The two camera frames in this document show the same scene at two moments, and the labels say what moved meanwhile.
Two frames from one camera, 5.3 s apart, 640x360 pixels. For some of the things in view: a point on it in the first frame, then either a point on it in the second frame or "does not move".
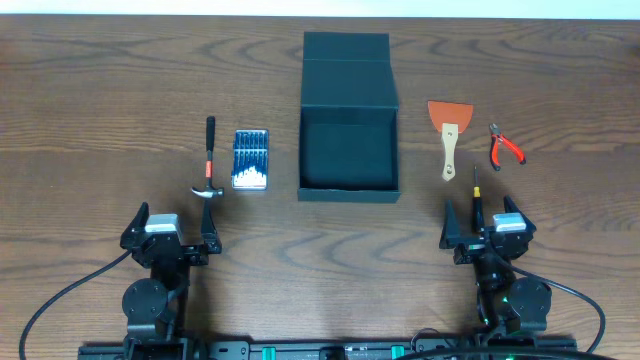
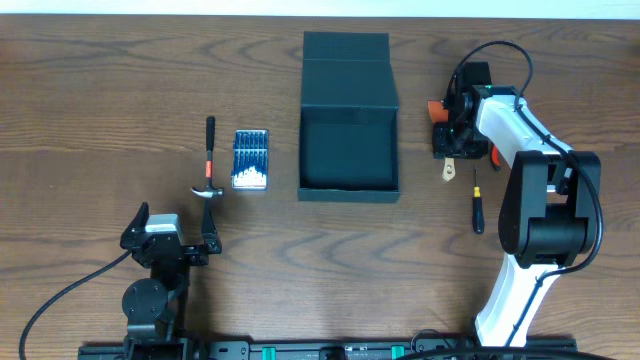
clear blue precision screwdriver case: [250, 156] does not move
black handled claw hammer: [209, 191] does not move
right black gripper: [459, 239] to [440, 148]
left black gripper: [175, 251] does not move
